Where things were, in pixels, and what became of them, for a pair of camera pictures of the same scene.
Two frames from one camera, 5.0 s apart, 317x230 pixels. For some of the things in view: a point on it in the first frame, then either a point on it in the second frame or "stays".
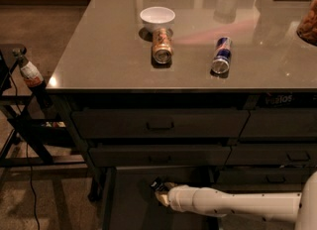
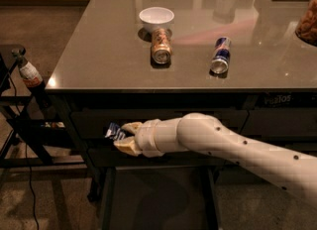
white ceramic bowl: x=158 y=17 stays
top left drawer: x=159 y=123 stays
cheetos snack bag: x=290 y=99 stays
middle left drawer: x=158 y=156 stays
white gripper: x=179 y=197 -> x=149 y=137
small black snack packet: x=159 y=184 -> x=115 y=132
